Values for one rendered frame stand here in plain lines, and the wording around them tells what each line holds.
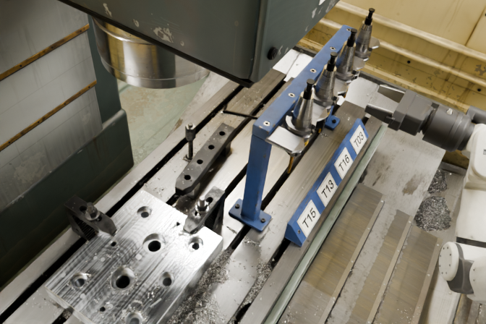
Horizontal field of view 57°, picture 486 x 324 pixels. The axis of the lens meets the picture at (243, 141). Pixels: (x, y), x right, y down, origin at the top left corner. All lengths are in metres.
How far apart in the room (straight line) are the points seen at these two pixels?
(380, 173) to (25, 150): 1.07
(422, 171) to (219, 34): 1.30
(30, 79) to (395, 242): 1.07
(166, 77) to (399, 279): 0.99
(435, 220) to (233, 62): 1.32
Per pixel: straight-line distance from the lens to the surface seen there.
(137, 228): 1.02
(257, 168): 0.97
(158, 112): 1.86
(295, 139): 0.89
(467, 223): 1.06
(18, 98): 1.09
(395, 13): 1.58
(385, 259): 1.37
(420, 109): 1.07
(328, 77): 0.96
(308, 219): 1.12
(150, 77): 0.54
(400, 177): 1.58
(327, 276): 1.25
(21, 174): 1.22
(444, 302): 1.45
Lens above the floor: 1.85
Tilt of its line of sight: 46 degrees down
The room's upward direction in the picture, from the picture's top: 7 degrees clockwise
